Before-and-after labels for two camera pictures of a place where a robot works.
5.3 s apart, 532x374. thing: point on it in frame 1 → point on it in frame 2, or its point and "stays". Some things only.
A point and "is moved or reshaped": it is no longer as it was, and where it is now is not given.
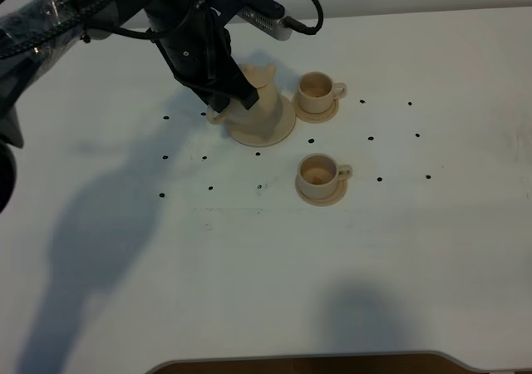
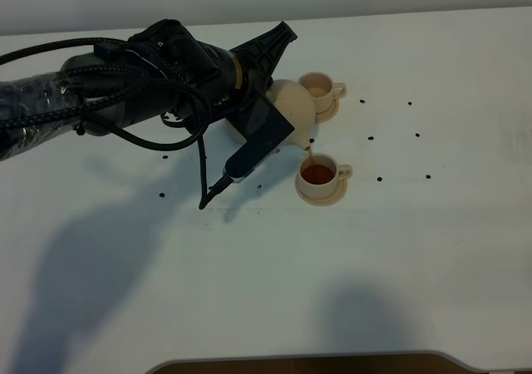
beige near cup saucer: [340, 191] stays
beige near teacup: [318, 174] stays
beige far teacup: [317, 92] stays
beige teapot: [261, 120] is moved or reshaped
